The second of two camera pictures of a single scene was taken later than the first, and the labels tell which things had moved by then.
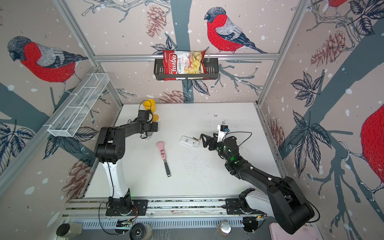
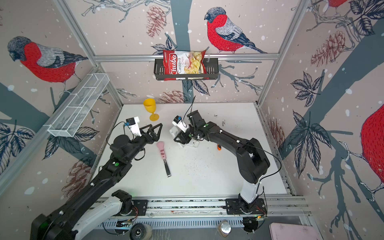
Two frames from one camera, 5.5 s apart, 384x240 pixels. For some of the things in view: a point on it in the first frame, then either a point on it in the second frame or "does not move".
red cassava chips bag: x=176 y=62 does not move
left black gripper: x=154 y=127 to x=152 y=139
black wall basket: x=212 y=71 does not move
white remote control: x=189 y=140 does not move
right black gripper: x=214 y=142 to x=182 y=138
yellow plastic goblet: x=149 y=104 does not move
